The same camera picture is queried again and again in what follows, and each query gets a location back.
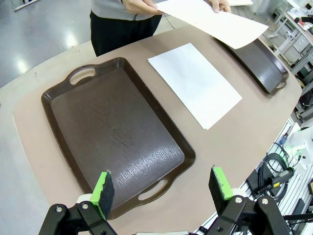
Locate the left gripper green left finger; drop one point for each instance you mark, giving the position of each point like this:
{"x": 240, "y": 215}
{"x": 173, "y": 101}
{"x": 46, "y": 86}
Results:
{"x": 102, "y": 193}

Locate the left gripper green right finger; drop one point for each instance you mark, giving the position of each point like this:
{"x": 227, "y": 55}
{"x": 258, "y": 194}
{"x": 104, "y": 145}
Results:
{"x": 221, "y": 186}

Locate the white A4 paper sheet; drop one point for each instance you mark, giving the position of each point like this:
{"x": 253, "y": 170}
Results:
{"x": 193, "y": 83}
{"x": 215, "y": 24}

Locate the person's left hand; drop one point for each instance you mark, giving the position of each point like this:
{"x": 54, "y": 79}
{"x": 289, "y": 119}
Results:
{"x": 220, "y": 5}

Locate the person's right hand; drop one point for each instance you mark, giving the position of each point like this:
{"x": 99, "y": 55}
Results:
{"x": 137, "y": 6}

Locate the black handheld controller yellow label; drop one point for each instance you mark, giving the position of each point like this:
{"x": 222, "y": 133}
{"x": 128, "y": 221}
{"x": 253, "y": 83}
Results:
{"x": 281, "y": 177}

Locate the brown plastic serving tray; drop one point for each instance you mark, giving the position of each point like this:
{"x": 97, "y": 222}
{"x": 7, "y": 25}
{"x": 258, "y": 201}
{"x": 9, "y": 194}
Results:
{"x": 266, "y": 66}
{"x": 110, "y": 122}

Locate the black trousers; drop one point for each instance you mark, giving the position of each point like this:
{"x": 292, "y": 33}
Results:
{"x": 117, "y": 34}

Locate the white slotted aluminium frame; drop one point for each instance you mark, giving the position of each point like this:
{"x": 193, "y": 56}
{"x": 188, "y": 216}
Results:
{"x": 297, "y": 193}

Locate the white frame workbench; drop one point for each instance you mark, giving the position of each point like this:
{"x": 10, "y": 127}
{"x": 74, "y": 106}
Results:
{"x": 297, "y": 36}

